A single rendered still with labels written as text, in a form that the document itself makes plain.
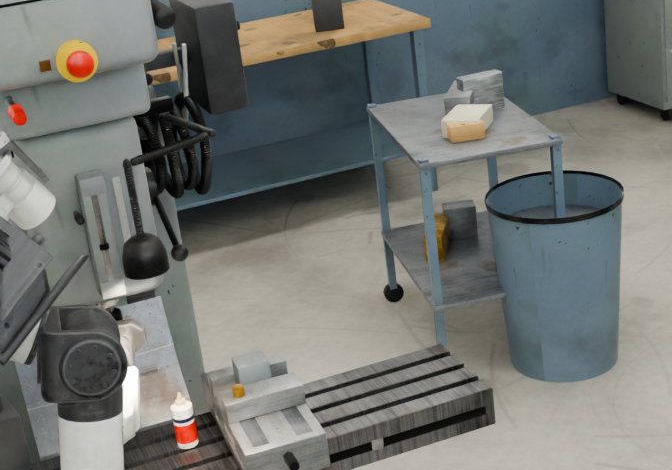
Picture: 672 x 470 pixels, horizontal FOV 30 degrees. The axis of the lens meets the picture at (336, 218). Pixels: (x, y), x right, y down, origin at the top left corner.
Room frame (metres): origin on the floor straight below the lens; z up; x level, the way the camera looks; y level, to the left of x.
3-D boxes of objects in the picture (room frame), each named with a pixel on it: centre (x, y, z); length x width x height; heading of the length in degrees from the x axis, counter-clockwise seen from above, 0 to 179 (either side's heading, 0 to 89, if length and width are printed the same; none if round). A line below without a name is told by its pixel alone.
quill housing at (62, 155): (2.04, 0.42, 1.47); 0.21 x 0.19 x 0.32; 109
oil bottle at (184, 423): (2.09, 0.33, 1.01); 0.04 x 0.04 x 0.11
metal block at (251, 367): (2.12, 0.19, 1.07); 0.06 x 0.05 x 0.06; 106
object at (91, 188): (1.94, 0.39, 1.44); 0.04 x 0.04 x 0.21; 19
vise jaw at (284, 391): (2.06, 0.18, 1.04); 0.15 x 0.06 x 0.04; 106
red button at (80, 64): (1.80, 0.34, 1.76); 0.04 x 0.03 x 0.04; 109
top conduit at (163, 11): (2.12, 0.29, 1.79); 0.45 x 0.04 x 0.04; 19
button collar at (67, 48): (1.82, 0.35, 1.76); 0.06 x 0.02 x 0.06; 109
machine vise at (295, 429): (2.09, 0.19, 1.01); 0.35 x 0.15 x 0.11; 16
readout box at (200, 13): (2.43, 0.20, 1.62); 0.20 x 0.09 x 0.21; 19
